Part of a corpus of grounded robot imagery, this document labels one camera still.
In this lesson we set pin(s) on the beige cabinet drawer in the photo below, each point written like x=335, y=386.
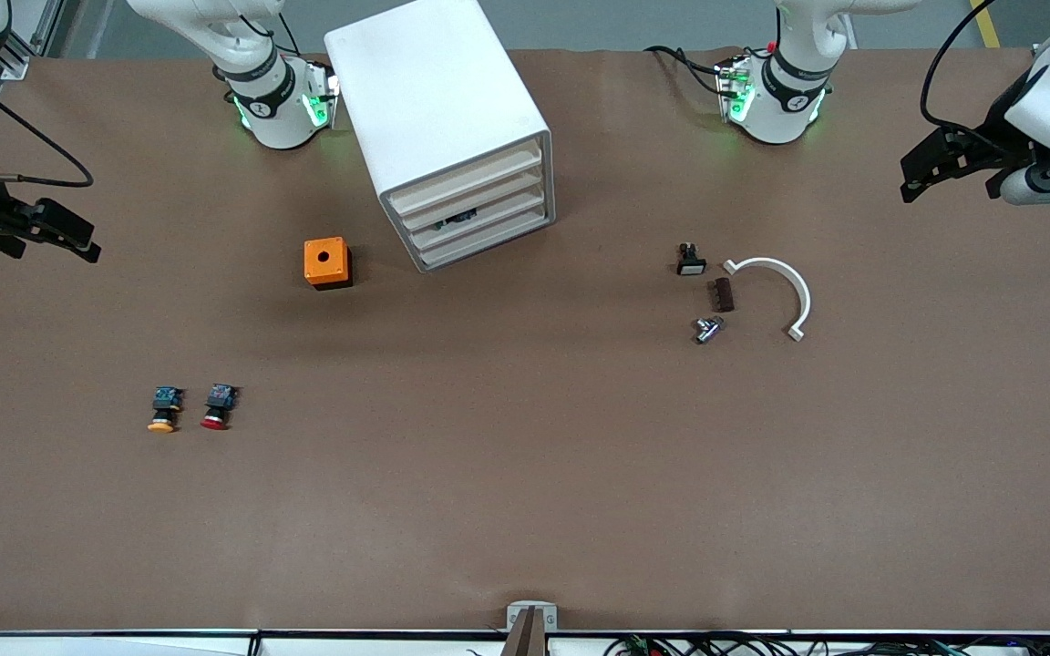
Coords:
x=502, y=216
x=488, y=242
x=488, y=197
x=470, y=178

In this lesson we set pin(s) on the small silver metal connector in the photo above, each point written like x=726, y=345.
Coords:
x=708, y=330

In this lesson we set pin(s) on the yellow mushroom push button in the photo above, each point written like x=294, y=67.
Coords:
x=163, y=403

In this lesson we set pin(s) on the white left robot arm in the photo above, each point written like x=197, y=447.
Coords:
x=776, y=114

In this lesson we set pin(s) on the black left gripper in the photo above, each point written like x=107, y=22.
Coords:
x=980, y=151

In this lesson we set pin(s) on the white curved plastic bracket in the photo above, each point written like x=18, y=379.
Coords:
x=785, y=271

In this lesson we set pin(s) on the brown tapered bar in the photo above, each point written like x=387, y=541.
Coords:
x=527, y=638

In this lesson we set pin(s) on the orange button enclosure box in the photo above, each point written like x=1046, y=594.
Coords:
x=313, y=266

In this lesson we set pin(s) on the white drawer cabinet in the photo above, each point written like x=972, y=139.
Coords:
x=434, y=91

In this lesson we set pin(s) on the brown terminal block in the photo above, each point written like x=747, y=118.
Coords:
x=724, y=295

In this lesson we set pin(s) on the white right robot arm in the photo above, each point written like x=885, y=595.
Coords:
x=270, y=118

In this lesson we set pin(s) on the grey metal table clamp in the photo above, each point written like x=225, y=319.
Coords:
x=516, y=620

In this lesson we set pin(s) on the red mushroom push button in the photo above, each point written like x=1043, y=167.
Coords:
x=218, y=401

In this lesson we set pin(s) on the black white rectangular switch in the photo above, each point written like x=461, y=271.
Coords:
x=691, y=265

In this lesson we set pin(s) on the blue black push button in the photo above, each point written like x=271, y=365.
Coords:
x=459, y=219

